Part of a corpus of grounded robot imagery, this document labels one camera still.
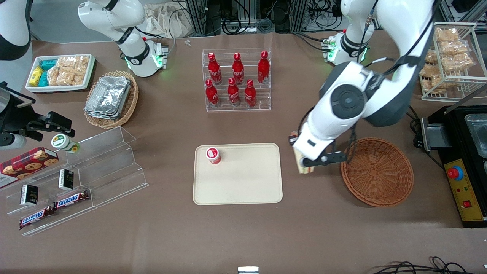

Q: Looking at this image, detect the white cloth bag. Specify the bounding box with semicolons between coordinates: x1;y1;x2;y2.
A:
143;2;193;39

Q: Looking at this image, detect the yellow snack packet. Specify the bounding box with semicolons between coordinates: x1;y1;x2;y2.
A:
29;66;44;87

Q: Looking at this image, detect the red cola bottle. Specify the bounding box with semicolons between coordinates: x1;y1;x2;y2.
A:
205;79;220;108
208;53;223;85
232;53;245;85
244;79;257;108
257;51;271;84
227;77;241;107

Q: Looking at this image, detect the yellow emergency stop box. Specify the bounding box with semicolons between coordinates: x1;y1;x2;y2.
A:
444;158;486;223

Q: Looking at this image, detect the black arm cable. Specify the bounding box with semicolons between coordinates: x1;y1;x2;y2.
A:
361;0;442;84

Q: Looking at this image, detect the black floor cable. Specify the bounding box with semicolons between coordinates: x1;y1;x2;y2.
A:
371;256;487;274

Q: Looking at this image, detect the small black snack box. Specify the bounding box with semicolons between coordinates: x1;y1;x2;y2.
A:
20;184;39;207
58;169;75;191

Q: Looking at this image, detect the brown round wicker basket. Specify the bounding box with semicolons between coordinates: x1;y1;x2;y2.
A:
341;137;414;207

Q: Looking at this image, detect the red cup with white lid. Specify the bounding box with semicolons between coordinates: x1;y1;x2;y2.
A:
206;147;222;165

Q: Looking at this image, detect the Snickers bar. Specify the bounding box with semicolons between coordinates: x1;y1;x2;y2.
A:
53;190;91;211
19;205;54;230

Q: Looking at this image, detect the clear acrylic stepped shelf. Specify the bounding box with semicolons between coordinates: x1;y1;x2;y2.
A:
0;126;150;237

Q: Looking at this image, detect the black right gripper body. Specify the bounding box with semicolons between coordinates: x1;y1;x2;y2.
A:
0;82;46;135

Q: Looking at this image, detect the white rectangular snack bin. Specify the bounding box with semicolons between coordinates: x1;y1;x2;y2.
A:
25;54;96;93

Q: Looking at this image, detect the triangle sandwich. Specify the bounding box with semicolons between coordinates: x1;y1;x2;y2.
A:
294;147;317;175

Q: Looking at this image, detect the black table cable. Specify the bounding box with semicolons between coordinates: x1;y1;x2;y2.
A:
406;106;429;150

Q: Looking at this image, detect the metal steam pan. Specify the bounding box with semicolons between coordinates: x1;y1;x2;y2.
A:
465;113;487;159

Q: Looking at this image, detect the aluminium frame post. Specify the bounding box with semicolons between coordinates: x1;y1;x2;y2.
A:
185;0;208;37
291;0;308;32

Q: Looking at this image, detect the light oval wicker basket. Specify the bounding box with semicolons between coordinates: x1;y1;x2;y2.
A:
83;70;139;129

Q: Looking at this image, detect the green and white cup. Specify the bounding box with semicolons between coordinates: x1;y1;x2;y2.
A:
51;134;80;154

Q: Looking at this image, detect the red cookie box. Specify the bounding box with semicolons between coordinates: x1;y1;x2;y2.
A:
0;147;60;189

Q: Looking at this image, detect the beige plastic serving tray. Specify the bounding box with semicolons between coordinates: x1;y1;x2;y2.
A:
193;143;283;206

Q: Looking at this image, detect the black appliance housing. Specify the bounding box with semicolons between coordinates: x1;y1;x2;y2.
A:
425;104;487;229

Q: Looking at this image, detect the aluminium foil tray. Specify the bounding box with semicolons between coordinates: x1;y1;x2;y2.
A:
84;105;127;121
86;76;132;115

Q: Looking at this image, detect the black cable bundle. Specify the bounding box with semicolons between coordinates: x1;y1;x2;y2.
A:
222;14;275;35

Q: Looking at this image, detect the white wire rack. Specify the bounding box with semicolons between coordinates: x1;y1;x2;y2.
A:
419;22;487;102

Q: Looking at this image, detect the clear acrylic bottle rack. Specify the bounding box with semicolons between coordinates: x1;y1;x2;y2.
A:
202;48;272;112

